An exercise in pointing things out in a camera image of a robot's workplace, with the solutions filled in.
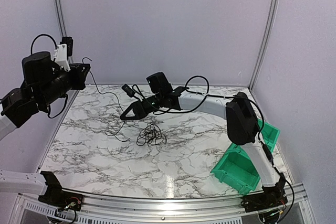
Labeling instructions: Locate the left aluminium frame post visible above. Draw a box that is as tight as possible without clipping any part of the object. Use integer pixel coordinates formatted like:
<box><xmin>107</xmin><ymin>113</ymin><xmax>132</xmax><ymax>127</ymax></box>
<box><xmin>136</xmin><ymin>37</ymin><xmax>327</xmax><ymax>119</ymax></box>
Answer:
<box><xmin>50</xmin><ymin>0</ymin><xmax>81</xmax><ymax>90</ymax></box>

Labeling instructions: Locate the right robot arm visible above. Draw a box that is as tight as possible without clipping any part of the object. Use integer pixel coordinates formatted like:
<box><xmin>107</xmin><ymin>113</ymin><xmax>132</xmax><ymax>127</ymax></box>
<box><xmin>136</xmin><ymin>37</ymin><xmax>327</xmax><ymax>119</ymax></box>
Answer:
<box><xmin>120</xmin><ymin>72</ymin><xmax>288</xmax><ymax>211</ymax></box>

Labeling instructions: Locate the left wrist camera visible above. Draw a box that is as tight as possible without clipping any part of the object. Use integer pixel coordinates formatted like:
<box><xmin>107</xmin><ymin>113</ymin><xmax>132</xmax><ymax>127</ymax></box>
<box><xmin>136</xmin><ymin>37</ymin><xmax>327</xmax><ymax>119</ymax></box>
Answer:
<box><xmin>52</xmin><ymin>36</ymin><xmax>74</xmax><ymax>72</ymax></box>

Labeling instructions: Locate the green three-compartment bin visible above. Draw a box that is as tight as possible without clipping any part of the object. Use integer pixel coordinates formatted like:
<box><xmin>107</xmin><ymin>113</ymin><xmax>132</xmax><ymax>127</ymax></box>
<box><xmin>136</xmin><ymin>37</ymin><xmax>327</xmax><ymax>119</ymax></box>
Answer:
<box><xmin>210</xmin><ymin>119</ymin><xmax>281</xmax><ymax>195</ymax></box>

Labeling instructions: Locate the front aluminium rail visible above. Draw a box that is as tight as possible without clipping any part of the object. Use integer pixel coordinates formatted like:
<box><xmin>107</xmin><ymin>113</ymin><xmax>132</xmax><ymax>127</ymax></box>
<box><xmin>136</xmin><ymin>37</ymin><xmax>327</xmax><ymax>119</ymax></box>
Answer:
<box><xmin>9</xmin><ymin>184</ymin><xmax>315</xmax><ymax>223</ymax></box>

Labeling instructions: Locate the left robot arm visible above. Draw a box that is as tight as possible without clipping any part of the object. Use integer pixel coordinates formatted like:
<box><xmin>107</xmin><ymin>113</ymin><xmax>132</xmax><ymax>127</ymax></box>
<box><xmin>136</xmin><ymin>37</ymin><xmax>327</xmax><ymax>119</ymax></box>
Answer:
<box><xmin>1</xmin><ymin>36</ymin><xmax>90</xmax><ymax>206</ymax></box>

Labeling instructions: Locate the aluminium frame post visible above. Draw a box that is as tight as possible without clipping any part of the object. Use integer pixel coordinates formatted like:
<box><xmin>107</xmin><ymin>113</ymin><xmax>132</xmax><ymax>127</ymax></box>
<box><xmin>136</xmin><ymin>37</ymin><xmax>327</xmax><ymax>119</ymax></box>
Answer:
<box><xmin>248</xmin><ymin>0</ymin><xmax>279</xmax><ymax>91</ymax></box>
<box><xmin>50</xmin><ymin>0</ymin><xmax>81</xmax><ymax>90</ymax></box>

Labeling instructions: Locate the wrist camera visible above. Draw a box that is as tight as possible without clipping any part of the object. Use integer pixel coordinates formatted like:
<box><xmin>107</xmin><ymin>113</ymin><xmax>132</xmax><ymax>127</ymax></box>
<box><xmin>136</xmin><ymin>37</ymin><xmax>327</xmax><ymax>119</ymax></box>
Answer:
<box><xmin>121</xmin><ymin>84</ymin><xmax>141</xmax><ymax>100</ymax></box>
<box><xmin>52</xmin><ymin>36</ymin><xmax>74</xmax><ymax>72</ymax></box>

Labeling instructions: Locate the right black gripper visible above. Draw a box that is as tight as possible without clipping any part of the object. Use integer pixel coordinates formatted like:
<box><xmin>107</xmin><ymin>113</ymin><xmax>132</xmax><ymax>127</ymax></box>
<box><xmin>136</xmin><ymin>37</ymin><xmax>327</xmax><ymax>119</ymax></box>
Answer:
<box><xmin>120</xmin><ymin>92</ymin><xmax>163</xmax><ymax>121</ymax></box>

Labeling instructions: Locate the black cable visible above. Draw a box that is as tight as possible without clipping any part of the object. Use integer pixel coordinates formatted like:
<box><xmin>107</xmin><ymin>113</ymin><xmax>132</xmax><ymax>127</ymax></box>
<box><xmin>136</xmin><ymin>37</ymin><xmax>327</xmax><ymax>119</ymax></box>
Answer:
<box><xmin>81</xmin><ymin>56</ymin><xmax>132</xmax><ymax>142</ymax></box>
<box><xmin>135</xmin><ymin>123</ymin><xmax>167</xmax><ymax>147</ymax></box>

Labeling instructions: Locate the right aluminium frame post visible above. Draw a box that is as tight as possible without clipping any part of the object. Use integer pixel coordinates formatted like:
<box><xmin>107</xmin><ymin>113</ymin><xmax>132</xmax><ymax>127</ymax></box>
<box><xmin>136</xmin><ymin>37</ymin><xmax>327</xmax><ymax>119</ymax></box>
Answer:
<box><xmin>248</xmin><ymin>0</ymin><xmax>279</xmax><ymax>91</ymax></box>

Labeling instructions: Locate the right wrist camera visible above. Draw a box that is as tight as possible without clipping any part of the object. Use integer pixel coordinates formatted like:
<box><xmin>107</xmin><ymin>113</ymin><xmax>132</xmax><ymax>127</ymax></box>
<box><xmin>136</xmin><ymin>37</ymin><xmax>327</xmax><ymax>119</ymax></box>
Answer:
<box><xmin>121</xmin><ymin>84</ymin><xmax>141</xmax><ymax>100</ymax></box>

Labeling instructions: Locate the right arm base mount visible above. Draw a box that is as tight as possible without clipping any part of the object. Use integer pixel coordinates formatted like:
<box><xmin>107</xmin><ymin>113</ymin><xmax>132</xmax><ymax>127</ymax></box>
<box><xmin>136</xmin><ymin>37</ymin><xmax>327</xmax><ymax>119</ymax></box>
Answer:
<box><xmin>240</xmin><ymin>173</ymin><xmax>288</xmax><ymax>212</ymax></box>

